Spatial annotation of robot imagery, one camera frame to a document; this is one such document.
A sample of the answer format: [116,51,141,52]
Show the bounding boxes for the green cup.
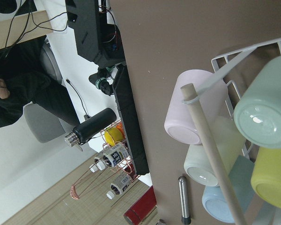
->
[233,53,281,150]

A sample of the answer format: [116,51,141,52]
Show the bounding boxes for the pink cup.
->
[164,69,229,146]

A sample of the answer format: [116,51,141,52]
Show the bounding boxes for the cream white cup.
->
[184,116,245,188]

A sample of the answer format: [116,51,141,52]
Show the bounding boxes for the light blue cup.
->
[202,156,254,224]

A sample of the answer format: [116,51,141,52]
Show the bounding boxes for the yellow cup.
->
[251,147,281,208]

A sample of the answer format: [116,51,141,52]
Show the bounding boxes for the black water bottle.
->
[65,108,117,147]

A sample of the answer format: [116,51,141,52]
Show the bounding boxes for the silver metal pen tube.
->
[178,176,191,225]

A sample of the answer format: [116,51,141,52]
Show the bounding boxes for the seated person in black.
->
[0,36,80,128]

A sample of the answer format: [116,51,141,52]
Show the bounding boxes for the wooden rack handle rod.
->
[181,83,247,225]

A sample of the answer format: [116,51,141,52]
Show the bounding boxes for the copper wire basket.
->
[70,120,141,201]

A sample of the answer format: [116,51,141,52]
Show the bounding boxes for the white wire cup rack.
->
[211,35,281,162]

